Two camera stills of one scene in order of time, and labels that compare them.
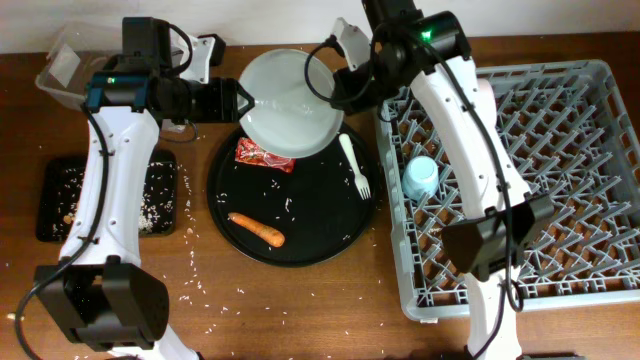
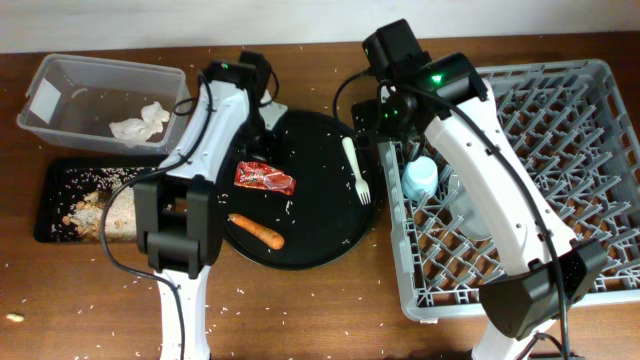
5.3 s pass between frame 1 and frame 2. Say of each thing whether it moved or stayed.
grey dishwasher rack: stayed
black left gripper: moved
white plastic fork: stayed
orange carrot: stayed
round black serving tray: stayed
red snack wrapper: moved
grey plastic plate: moved
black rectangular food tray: stayed
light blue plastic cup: stayed
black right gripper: moved
